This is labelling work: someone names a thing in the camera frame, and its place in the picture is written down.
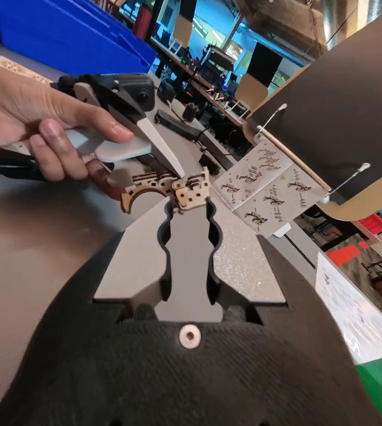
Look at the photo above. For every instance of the black power strip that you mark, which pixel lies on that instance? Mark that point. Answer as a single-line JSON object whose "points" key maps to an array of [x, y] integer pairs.
{"points": [[177, 124]]}

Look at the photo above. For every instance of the black display board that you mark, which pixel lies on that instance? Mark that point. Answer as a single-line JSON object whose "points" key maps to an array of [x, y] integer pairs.
{"points": [[344, 99]]}

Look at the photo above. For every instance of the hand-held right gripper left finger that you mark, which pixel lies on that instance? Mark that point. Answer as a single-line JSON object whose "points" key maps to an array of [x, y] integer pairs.
{"points": [[134, 263]]}

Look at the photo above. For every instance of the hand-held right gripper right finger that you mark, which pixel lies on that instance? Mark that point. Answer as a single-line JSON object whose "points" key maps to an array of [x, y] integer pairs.
{"points": [[247, 266]]}

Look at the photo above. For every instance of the wooden puzzle model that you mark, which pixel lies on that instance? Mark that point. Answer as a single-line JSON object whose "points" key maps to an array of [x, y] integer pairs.
{"points": [[191, 196]]}

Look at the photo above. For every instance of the grey desk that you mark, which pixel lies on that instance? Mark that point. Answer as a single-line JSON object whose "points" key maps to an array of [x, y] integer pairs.
{"points": [[27, 233]]}

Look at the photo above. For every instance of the small black box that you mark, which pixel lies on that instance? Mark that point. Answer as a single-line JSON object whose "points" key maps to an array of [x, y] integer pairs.
{"points": [[210, 163]]}

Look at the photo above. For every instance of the person's left hand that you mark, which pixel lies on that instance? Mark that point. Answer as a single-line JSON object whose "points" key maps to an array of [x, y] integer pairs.
{"points": [[17, 109]]}

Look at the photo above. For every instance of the assembly instruction booklet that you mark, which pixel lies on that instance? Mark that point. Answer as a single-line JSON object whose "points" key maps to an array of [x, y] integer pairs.
{"points": [[264, 193]]}

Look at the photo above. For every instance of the cluttered background table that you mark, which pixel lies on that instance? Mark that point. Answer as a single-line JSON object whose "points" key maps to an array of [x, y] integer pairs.
{"points": [[194, 80]]}

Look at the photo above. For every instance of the white stand base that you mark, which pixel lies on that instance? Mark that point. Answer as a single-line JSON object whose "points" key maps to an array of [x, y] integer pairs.
{"points": [[282, 230]]}

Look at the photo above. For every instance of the large blue storage bin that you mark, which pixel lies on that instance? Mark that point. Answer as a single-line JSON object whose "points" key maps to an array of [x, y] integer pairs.
{"points": [[61, 30]]}

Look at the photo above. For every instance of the pale punched parts sheet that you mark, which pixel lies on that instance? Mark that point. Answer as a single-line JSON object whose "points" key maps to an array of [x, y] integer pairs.
{"points": [[21, 70]]}

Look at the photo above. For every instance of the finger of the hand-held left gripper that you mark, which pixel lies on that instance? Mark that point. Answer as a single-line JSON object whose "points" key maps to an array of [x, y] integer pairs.
{"points": [[162, 146]]}

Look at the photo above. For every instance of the black power adapter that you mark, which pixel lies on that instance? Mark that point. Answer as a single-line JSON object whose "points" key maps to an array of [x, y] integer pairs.
{"points": [[190, 112]]}

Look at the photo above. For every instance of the white paper sheet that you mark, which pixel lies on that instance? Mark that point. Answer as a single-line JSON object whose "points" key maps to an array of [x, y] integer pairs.
{"points": [[354, 309]]}

